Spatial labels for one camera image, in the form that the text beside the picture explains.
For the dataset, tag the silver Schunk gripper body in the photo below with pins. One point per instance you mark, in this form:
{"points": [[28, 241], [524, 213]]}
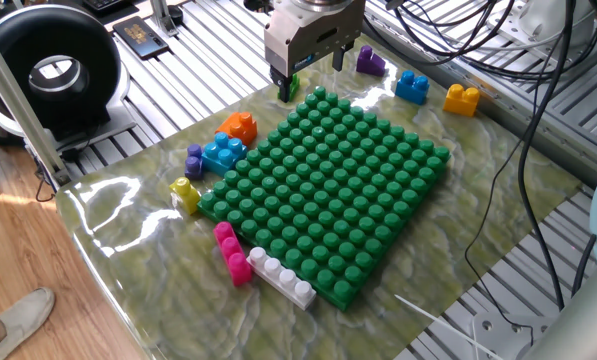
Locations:
{"points": [[308, 40]]}

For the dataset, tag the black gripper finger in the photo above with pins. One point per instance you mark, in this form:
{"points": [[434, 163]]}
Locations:
{"points": [[338, 60], [283, 87]]}

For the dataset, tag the pink three-stud block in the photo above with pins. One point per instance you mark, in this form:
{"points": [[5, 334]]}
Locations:
{"points": [[233, 255]]}

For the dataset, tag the bright green two-stud block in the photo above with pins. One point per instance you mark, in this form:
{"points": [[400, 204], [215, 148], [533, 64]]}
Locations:
{"points": [[295, 87]]}

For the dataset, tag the dark purple single-stud block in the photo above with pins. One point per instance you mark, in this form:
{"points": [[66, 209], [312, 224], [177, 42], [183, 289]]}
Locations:
{"points": [[370, 64]]}

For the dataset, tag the orange two-stud block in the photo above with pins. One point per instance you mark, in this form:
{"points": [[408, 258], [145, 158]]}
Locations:
{"points": [[238, 129]]}

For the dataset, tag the blue two-stud block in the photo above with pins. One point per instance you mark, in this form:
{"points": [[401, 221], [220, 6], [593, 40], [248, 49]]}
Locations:
{"points": [[412, 90]]}

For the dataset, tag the light blue four-stud block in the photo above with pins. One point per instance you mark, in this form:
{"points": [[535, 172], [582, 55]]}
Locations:
{"points": [[223, 155]]}

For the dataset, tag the violet two-stud block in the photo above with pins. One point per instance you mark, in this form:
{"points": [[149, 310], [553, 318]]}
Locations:
{"points": [[194, 165]]}

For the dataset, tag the large green studded baseplate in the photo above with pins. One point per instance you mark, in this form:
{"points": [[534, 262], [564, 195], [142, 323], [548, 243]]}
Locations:
{"points": [[328, 200]]}

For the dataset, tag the yellow two-stud block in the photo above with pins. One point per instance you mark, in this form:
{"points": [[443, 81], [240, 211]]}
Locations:
{"points": [[460, 102]]}

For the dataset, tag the black round knob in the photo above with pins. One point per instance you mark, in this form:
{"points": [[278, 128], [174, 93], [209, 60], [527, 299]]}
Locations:
{"points": [[176, 14]]}

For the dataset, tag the yellow-green single-stud block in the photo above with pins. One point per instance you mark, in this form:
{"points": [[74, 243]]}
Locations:
{"points": [[185, 195]]}

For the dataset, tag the black small card device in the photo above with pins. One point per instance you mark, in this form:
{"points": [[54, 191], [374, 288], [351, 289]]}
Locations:
{"points": [[140, 37]]}

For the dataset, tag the white four-stud block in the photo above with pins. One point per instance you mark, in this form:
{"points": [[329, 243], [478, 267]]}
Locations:
{"points": [[283, 280]]}

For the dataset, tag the black keyboard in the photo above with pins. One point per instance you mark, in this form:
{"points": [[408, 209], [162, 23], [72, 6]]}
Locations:
{"points": [[103, 4]]}

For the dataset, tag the white round machine base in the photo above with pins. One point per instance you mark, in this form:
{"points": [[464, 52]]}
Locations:
{"points": [[553, 17]]}

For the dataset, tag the green marble patterned mat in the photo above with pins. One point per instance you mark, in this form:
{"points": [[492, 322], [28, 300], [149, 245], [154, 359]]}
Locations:
{"points": [[178, 300]]}

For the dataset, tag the beige shoe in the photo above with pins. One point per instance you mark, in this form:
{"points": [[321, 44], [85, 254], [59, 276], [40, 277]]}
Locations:
{"points": [[23, 315]]}

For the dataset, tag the silver metal bracket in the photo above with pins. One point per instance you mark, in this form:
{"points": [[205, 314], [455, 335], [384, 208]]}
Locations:
{"points": [[160, 17]]}

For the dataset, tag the aluminium profile rail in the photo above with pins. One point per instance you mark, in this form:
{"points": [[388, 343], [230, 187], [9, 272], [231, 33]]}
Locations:
{"points": [[528, 130]]}

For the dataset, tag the aluminium frame post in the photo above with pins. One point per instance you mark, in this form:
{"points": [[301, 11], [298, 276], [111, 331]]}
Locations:
{"points": [[18, 100]]}

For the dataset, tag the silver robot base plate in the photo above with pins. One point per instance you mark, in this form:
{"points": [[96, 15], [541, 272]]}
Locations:
{"points": [[503, 335]]}

